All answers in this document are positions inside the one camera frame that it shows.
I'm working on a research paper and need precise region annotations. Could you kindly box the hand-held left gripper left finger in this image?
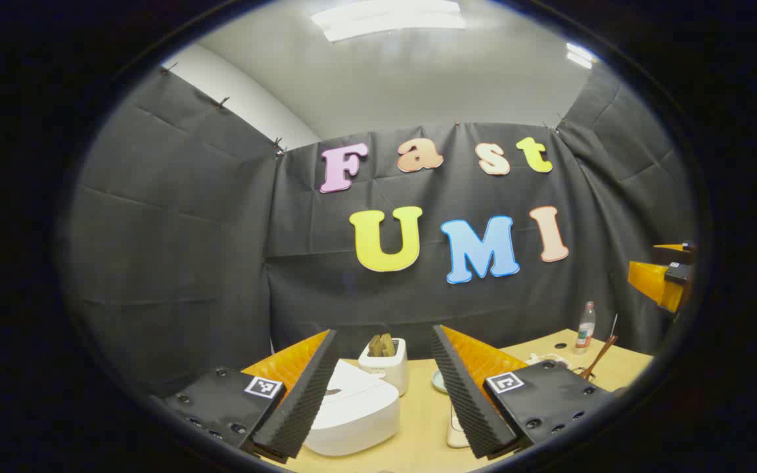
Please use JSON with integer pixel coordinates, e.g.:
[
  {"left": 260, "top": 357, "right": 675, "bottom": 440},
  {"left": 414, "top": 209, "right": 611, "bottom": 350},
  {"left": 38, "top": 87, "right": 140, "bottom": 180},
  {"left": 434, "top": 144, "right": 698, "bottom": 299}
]
[{"left": 162, "top": 328, "right": 341, "bottom": 461}]

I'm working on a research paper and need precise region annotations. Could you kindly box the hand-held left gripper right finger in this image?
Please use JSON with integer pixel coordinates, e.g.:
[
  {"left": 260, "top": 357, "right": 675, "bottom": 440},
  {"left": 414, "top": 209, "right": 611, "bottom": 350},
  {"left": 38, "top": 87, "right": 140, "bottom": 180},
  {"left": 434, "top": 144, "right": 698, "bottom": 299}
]
[{"left": 431, "top": 324, "right": 616, "bottom": 461}]

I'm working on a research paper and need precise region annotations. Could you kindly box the clear rice container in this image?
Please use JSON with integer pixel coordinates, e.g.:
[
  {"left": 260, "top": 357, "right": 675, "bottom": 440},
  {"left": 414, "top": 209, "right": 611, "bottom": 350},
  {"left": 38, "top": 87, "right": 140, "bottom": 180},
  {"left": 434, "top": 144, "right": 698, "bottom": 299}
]
[{"left": 446, "top": 402, "right": 472, "bottom": 449}]

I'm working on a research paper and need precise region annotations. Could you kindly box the white rice cooker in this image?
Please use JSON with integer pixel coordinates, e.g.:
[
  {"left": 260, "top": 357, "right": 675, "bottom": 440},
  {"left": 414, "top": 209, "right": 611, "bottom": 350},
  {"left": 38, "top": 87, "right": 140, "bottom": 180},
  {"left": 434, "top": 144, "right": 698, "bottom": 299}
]
[{"left": 303, "top": 360, "right": 400, "bottom": 457}]

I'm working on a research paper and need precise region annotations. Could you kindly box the brown wooden spoon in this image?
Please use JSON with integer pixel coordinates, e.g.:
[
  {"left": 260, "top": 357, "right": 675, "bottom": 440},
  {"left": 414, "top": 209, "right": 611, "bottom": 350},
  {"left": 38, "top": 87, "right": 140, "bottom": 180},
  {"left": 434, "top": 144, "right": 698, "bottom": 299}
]
[{"left": 581, "top": 335, "right": 620, "bottom": 381}]

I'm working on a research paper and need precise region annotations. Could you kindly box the white toaster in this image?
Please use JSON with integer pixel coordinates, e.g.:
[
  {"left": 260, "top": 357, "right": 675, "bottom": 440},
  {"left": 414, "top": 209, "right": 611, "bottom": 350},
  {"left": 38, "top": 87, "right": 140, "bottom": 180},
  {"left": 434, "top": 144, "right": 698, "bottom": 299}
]
[{"left": 357, "top": 337, "right": 409, "bottom": 397}]

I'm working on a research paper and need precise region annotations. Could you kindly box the clear plastic bottle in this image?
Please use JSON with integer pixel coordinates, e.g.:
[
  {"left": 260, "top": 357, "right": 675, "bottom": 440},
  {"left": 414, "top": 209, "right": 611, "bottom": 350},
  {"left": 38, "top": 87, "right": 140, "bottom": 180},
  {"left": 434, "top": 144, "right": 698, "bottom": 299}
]
[{"left": 575, "top": 301, "right": 597, "bottom": 355}]

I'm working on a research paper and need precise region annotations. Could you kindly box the white divided bean dish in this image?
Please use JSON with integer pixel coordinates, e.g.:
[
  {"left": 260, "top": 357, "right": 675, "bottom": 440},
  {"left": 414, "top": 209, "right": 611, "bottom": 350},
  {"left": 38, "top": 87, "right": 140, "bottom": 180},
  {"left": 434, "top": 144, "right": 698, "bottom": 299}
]
[{"left": 526, "top": 353, "right": 571, "bottom": 370}]

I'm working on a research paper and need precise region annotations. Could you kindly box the black backdrop cloth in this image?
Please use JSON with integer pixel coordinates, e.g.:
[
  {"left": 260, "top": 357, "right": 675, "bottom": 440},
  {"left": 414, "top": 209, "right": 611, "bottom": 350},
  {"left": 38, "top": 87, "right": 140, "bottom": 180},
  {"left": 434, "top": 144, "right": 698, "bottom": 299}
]
[{"left": 60, "top": 62, "right": 698, "bottom": 398}]

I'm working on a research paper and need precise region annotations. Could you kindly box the small ceiling light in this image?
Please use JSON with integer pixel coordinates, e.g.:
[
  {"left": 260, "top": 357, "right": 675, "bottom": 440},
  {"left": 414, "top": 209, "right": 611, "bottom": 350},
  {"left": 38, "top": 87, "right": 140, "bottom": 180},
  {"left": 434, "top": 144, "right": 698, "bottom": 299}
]
[{"left": 565, "top": 42, "right": 594, "bottom": 70}]

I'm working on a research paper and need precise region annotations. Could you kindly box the large ceiling light panel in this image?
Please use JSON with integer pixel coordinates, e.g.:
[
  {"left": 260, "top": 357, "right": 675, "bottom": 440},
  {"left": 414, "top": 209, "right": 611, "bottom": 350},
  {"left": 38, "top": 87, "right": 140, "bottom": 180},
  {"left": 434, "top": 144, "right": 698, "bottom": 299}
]
[{"left": 311, "top": 0, "right": 467, "bottom": 43}]

